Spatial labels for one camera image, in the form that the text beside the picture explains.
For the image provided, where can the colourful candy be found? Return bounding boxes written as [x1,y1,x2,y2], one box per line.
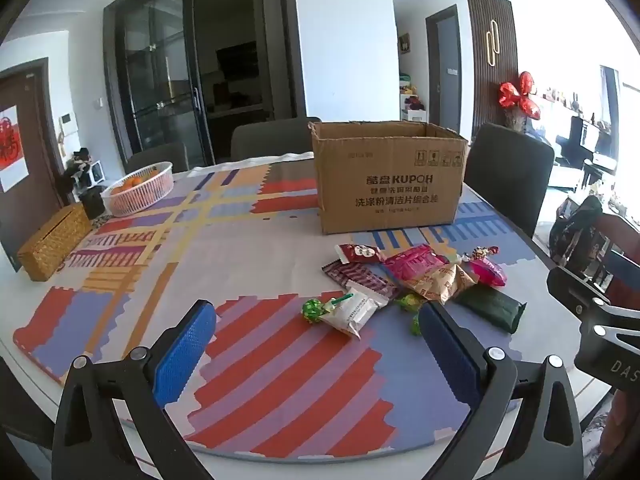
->
[460,246,501,263]

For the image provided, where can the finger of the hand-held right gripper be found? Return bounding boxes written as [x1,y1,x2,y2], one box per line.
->
[546,266,621,321]
[601,248,640,291]

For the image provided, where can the small red snack packet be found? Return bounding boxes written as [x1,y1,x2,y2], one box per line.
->
[336,243,385,265]

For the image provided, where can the white snack packet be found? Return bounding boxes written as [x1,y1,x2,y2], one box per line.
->
[317,285,388,342]

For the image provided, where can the dark interior door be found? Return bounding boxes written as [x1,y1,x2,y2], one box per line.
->
[426,5,462,126]

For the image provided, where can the red and white door poster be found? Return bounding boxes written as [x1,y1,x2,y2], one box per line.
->
[0,105,31,193]

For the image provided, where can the tan snack packet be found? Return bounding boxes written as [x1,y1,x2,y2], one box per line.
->
[402,262,481,306]

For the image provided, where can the shelf of toys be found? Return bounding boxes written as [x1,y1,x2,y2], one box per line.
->
[398,75,426,122]

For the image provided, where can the black glass sliding door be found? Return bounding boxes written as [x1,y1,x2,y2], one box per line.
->
[103,0,306,171]

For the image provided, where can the green candy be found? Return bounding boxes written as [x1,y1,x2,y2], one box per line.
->
[395,292,426,312]

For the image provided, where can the pile of oranges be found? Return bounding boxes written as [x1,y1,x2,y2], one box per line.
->
[110,172,162,196]

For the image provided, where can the black plush toy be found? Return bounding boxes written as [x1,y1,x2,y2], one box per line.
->
[62,147,93,193]

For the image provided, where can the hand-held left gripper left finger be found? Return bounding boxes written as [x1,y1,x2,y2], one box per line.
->
[52,300,218,480]

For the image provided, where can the red foil balloons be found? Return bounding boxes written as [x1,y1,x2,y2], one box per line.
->
[497,71,542,121]

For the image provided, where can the maroon striped snack packet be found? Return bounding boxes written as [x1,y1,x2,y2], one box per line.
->
[322,260,401,302]

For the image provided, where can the gold wall ornament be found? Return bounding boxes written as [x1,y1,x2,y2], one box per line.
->
[485,20,502,67]

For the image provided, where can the person's right forearm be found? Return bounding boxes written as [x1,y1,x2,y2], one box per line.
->
[597,387,640,458]

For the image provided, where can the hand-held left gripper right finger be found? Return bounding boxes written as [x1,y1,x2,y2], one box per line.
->
[417,302,586,480]

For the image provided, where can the black bin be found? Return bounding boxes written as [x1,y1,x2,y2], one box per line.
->
[80,187,106,220]

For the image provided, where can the green lollipop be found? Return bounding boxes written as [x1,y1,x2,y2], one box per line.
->
[300,297,353,327]

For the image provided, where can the brown wooden door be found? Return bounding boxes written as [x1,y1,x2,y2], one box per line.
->
[0,57,66,256]

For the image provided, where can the brown cardboard box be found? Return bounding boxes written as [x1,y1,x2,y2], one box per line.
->
[308,120,470,236]

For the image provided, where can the dark green snack packet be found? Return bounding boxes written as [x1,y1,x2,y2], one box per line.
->
[454,285,528,335]

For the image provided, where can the white fruit basket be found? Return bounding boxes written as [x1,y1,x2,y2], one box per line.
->
[100,161,175,218]

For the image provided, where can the pink snack packet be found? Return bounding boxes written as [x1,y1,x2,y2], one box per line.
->
[382,245,453,286]

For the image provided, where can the magenta candy packet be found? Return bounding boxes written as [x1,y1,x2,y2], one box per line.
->
[467,257,508,288]

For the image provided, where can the dark grey dining chair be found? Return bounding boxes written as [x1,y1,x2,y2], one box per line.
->
[124,142,190,176]
[464,122,556,238]
[231,117,321,161]

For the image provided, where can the dark green bag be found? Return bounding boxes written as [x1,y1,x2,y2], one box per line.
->
[549,196,603,273]

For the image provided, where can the wicker tissue box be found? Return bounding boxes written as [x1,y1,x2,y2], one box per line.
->
[17,203,93,282]

